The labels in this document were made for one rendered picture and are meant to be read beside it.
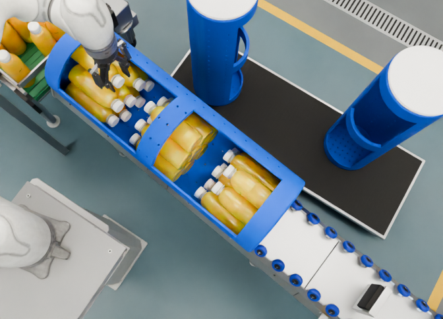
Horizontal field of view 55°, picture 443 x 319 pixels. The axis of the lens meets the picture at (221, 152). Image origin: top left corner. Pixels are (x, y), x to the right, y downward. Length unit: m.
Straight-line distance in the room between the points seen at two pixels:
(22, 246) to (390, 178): 1.92
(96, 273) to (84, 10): 0.77
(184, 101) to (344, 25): 1.86
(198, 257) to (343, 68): 1.48
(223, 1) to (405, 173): 1.45
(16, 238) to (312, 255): 0.93
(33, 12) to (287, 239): 1.04
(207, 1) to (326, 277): 1.09
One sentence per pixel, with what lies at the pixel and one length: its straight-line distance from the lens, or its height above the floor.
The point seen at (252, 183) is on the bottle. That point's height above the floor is 1.19.
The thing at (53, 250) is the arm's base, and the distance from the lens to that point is 1.39.
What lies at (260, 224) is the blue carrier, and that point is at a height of 1.22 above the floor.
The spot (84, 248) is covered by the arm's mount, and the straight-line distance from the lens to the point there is 1.40.
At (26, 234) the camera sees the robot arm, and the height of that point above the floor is 1.29.
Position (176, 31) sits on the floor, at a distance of 2.83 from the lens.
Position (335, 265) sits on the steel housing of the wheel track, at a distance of 1.56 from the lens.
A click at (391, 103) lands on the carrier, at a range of 1.68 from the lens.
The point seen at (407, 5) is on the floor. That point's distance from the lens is 3.22.
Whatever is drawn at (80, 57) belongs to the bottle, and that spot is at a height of 1.18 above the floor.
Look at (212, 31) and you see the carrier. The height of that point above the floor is 0.95.
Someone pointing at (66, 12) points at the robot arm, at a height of 1.59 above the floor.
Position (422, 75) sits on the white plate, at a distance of 1.72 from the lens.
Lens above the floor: 2.42
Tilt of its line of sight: 75 degrees down
